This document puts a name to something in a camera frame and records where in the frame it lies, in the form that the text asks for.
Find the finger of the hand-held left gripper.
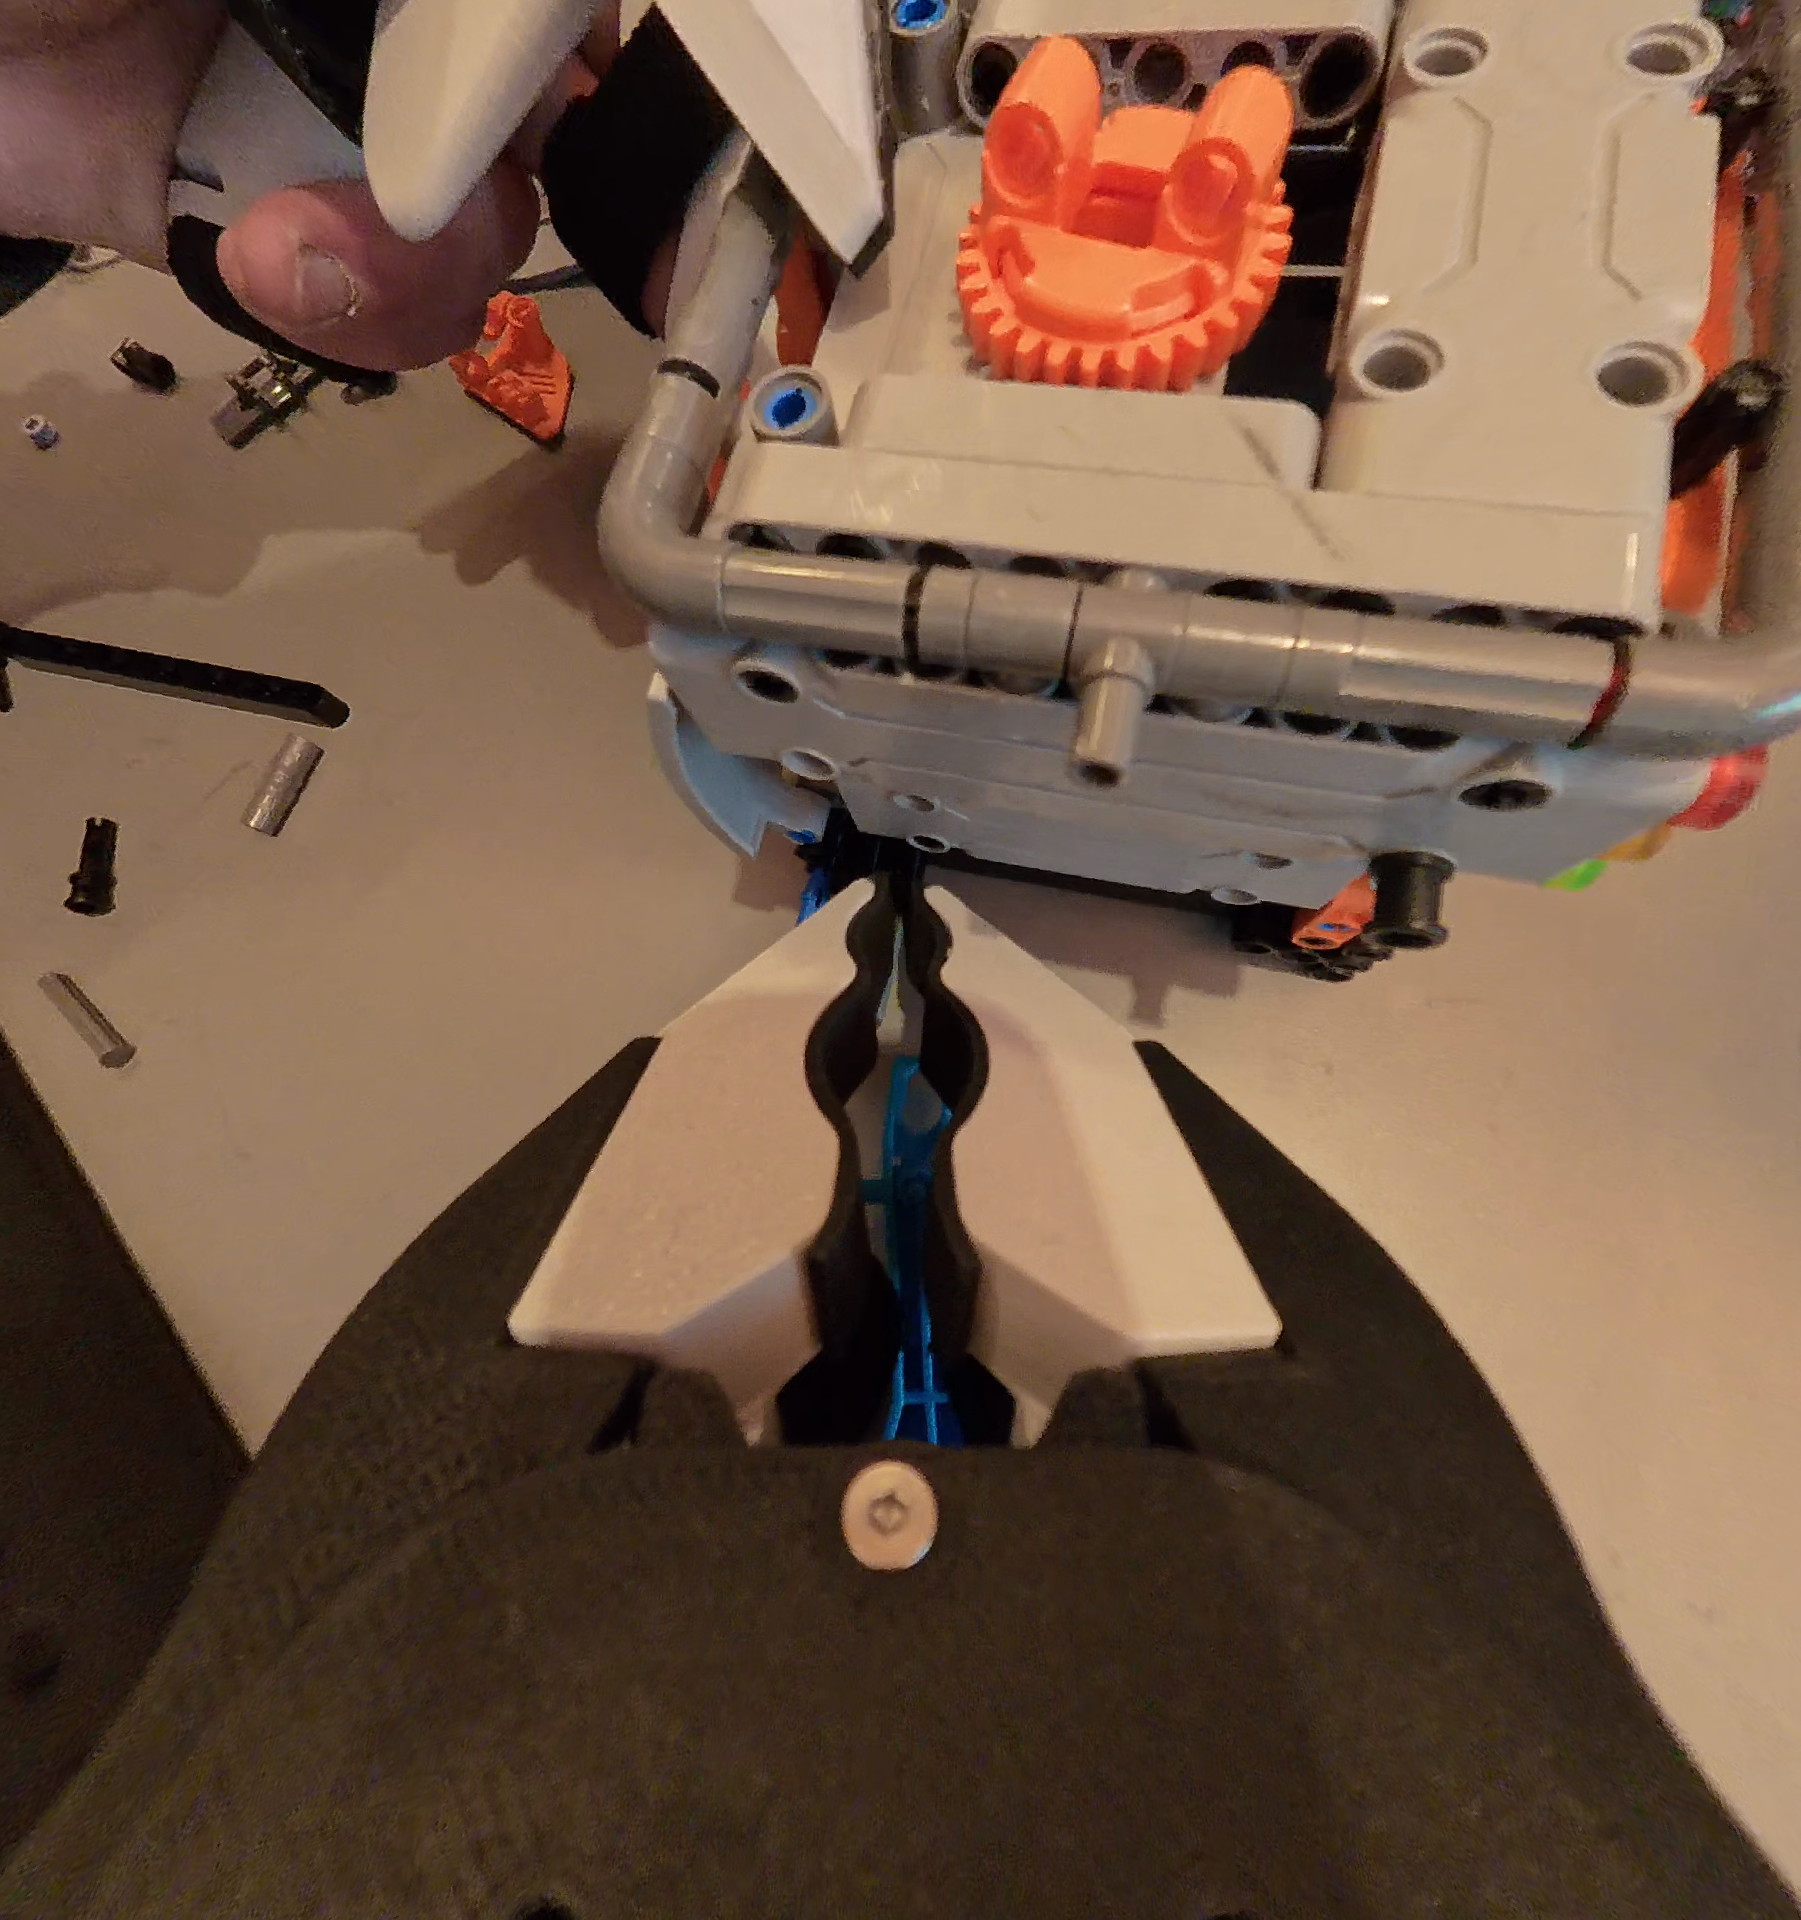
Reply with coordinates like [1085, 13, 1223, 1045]
[651, 0, 891, 274]

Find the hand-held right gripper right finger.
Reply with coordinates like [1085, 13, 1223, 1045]
[912, 885, 1283, 1441]

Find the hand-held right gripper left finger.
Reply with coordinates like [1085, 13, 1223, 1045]
[506, 882, 891, 1441]

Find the turquoise plastic tool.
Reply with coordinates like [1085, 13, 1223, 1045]
[793, 862, 969, 1449]

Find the grey building block model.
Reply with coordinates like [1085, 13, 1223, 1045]
[595, 0, 1801, 988]

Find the person's left hand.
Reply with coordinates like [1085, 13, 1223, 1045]
[0, 0, 627, 376]

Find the orange wedge panel piece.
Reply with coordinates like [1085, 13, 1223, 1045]
[447, 292, 572, 449]

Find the grey flat hinge piece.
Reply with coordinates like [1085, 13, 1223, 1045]
[210, 351, 334, 449]

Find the short grey tube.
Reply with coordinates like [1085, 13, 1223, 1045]
[239, 730, 329, 839]

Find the black beam with holes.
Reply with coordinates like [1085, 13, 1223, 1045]
[0, 614, 354, 735]

